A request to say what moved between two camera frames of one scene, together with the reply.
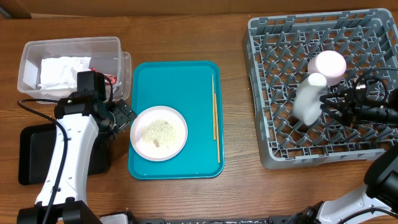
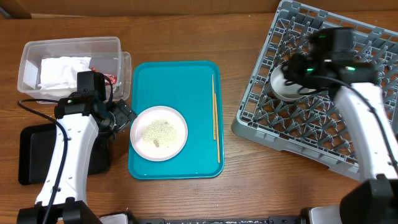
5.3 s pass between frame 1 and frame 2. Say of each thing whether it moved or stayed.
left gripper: stayed
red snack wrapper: stayed
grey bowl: moved
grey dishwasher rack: moved
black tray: stayed
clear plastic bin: stayed
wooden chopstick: stayed
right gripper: moved
